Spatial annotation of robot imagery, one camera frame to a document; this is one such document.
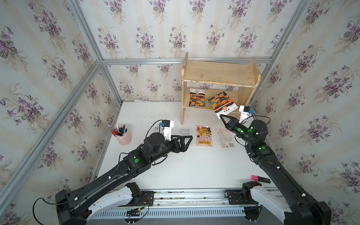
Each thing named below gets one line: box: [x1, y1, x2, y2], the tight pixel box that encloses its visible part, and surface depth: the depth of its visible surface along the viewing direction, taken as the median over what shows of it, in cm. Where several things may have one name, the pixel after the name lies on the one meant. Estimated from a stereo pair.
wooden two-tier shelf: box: [180, 52, 262, 126], surface depth 79 cm
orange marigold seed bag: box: [207, 91, 239, 120], surface depth 77 cm
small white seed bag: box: [177, 127, 192, 136], surface depth 103 cm
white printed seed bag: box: [216, 127, 236, 150], surface depth 97 cm
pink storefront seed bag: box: [195, 124, 213, 148], surface depth 100 cm
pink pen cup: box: [112, 124, 132, 146], surface depth 90 cm
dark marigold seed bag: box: [188, 88, 206, 107], surface depth 95 cm
